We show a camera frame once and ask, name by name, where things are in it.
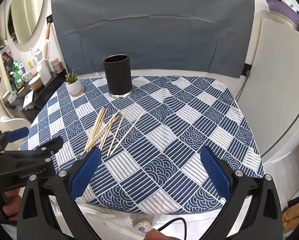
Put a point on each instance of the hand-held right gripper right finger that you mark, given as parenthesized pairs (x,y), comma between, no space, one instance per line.
(215,172)

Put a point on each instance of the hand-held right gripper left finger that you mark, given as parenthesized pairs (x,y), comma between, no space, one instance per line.
(85,172)

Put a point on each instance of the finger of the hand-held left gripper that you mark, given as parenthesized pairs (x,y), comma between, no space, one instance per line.
(55,142)
(18,133)

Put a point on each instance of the bunch of wooden chopsticks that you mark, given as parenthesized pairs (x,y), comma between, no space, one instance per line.
(97,132)

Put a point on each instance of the black cylindrical utensil holder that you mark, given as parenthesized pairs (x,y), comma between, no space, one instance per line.
(118,76)

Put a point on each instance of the person's left hand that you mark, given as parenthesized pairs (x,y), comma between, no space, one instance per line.
(11,195)

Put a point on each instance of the white phone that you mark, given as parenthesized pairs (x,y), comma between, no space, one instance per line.
(28,100)

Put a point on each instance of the cream mug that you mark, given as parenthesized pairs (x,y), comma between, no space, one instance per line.
(35,83)

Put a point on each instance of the green package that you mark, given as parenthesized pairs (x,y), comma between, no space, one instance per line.
(16,73)

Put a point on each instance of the blue white patterned tablecloth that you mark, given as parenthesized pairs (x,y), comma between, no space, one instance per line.
(169,135)

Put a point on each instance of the cactus in white pot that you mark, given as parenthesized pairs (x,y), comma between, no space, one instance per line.
(73,85)

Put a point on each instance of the white pouch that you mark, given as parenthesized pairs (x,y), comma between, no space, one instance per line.
(45,71)

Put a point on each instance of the stacked pink jars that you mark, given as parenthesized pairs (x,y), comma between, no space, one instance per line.
(57,66)

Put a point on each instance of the white purple slipper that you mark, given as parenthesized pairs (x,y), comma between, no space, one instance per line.
(142,226)

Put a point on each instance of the grey bottle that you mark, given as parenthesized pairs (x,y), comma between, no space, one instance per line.
(38,54)

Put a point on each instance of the wooden hairbrush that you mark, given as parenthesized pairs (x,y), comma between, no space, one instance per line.
(46,50)

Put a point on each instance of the yellow cloth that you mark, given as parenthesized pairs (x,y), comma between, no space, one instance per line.
(295,212)

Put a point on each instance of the white refrigerator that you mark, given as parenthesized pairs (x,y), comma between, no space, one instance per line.
(277,92)

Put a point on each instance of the grey backdrop cloth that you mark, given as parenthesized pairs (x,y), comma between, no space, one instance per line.
(152,25)

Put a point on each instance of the purple colander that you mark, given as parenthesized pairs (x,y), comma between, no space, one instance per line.
(282,8)

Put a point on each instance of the black wall socket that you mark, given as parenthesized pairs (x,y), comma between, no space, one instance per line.
(247,71)

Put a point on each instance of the round wall mirror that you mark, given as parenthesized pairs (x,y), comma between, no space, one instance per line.
(27,7)

